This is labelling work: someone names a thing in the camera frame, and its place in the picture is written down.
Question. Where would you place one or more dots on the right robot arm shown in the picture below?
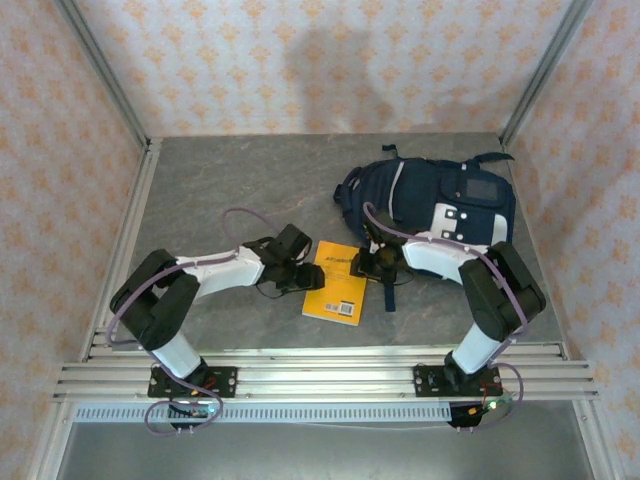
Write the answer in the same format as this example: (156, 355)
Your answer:
(500, 300)

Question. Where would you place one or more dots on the aluminium side rail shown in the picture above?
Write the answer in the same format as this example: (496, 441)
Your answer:
(512, 170)
(137, 200)

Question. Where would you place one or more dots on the navy blue backpack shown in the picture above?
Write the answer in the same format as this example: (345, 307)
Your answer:
(425, 190)

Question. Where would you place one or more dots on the aluminium cross rail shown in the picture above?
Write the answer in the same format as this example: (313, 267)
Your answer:
(325, 375)

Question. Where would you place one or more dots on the left aluminium side rail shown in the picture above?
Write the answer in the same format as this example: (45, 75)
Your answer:
(137, 200)

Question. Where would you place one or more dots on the aluminium corner post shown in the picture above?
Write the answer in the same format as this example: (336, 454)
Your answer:
(545, 70)
(104, 70)

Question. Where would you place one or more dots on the yellow book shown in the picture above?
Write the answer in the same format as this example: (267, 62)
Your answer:
(335, 290)

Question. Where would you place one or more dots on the right aluminium side rail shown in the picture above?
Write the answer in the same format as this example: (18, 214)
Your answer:
(512, 170)

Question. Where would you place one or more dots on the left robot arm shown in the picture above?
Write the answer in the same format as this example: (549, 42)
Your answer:
(220, 270)

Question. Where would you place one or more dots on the right aluminium corner post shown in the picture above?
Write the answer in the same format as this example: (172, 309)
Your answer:
(545, 70)

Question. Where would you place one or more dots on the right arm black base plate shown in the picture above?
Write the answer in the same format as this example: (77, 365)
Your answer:
(427, 382)

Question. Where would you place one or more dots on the left aluminium corner post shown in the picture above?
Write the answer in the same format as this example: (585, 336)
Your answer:
(104, 70)

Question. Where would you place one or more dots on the grey metal sheet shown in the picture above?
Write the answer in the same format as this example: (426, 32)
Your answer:
(325, 455)

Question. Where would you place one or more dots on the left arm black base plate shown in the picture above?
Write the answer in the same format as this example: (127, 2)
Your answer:
(225, 382)

